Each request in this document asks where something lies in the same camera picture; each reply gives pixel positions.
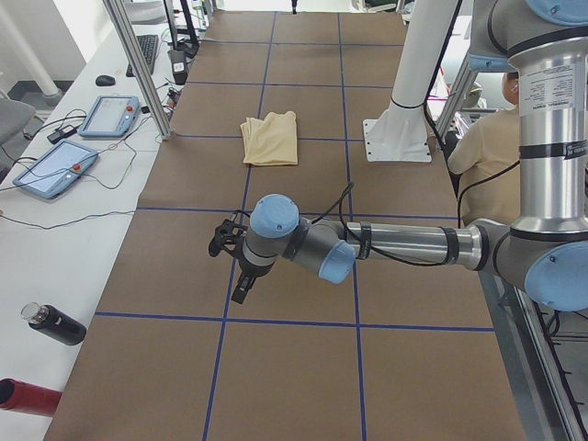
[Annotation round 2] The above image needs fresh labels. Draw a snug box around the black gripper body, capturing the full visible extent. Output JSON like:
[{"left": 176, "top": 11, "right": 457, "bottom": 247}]
[{"left": 237, "top": 257, "right": 276, "bottom": 288}]

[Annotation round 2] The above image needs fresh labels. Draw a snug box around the beige long-sleeve printed shirt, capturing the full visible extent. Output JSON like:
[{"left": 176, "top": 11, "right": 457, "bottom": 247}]
[{"left": 240, "top": 111, "right": 299, "bottom": 166}]

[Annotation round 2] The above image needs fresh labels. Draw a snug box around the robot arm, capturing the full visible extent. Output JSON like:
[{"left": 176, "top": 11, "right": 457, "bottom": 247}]
[{"left": 232, "top": 1, "right": 587, "bottom": 311}]

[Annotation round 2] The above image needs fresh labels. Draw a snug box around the black water bottle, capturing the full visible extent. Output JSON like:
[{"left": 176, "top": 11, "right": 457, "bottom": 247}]
[{"left": 20, "top": 302, "right": 86, "bottom": 345}]

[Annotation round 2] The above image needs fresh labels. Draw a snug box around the far blue teach pendant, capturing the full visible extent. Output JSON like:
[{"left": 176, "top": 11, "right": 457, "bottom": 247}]
[{"left": 77, "top": 96, "right": 141, "bottom": 139}]

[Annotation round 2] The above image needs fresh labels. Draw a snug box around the blue teach pendant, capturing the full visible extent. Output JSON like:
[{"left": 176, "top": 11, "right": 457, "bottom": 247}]
[
  {"left": 77, "top": 96, "right": 141, "bottom": 139},
  {"left": 13, "top": 140, "right": 98, "bottom": 199}
]

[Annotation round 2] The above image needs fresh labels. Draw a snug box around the near blue teach pendant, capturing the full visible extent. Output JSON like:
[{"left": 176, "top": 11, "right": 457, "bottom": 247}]
[{"left": 13, "top": 140, "right": 98, "bottom": 199}]

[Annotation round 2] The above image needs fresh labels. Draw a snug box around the black computer mouse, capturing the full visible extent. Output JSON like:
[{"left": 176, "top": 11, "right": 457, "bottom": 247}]
[{"left": 95, "top": 74, "right": 116, "bottom": 87}]

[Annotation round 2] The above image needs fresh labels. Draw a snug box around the black keyboard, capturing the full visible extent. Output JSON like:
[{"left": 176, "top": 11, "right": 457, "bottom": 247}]
[{"left": 136, "top": 34, "right": 160, "bottom": 74}]

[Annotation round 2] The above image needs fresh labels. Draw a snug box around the red cylinder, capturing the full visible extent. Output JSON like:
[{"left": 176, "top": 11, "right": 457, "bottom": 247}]
[{"left": 1, "top": 379, "right": 62, "bottom": 417}]

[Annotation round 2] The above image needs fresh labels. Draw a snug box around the seated person in beige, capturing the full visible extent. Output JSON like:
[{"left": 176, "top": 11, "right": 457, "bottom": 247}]
[{"left": 447, "top": 72, "right": 520, "bottom": 225}]

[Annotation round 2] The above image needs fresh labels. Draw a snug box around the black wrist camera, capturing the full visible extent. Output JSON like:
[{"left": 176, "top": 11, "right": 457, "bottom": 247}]
[{"left": 208, "top": 219, "right": 247, "bottom": 258}]

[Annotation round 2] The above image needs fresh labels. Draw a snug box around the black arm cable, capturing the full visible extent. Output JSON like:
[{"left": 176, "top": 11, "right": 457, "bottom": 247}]
[{"left": 232, "top": 182, "right": 454, "bottom": 267}]

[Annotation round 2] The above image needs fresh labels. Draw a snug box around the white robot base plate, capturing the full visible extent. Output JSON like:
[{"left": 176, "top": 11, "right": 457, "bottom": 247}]
[{"left": 364, "top": 0, "right": 461, "bottom": 163}]

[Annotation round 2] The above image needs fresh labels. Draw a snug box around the grey aluminium frame post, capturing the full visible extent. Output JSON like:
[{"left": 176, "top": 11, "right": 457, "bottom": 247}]
[{"left": 103, "top": 0, "right": 172, "bottom": 141}]

